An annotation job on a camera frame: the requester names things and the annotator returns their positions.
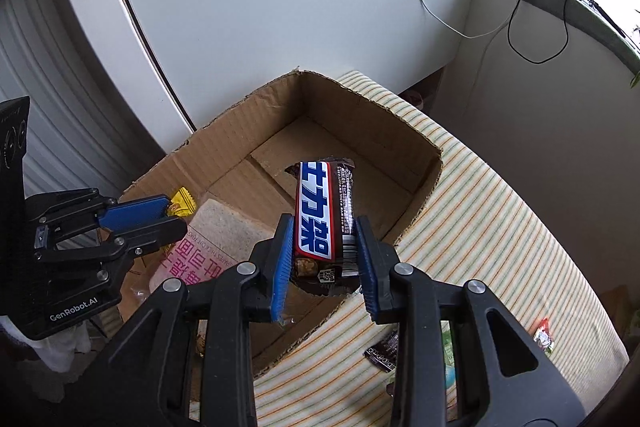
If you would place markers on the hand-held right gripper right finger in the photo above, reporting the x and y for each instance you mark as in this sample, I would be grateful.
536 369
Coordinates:
362 267

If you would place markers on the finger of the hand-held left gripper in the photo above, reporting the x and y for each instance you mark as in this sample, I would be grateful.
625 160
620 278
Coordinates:
132 212
155 232

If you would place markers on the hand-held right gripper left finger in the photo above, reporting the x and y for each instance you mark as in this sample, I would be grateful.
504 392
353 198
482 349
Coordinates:
282 267

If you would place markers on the yellow candy packet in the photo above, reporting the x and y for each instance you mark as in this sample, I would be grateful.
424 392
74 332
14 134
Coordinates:
182 202

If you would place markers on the brown chocolate bar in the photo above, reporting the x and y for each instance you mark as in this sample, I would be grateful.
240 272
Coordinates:
315 217

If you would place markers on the black snack packet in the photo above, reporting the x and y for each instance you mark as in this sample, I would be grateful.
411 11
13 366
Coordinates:
382 352

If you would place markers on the cardboard box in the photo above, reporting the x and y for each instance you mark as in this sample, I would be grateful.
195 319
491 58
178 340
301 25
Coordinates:
380 147

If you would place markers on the red candy packet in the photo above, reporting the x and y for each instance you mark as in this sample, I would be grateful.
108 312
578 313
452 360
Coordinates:
544 338

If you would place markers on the sliced bread packet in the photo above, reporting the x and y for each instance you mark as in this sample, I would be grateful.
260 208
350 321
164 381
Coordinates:
225 227

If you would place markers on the pale green candy packet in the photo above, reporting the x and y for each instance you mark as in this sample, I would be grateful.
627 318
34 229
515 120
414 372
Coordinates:
447 347

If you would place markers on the striped cloth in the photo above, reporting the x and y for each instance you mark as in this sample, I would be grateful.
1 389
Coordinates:
500 232

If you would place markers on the grey ribbed panel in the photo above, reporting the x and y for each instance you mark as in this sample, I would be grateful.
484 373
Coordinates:
50 72

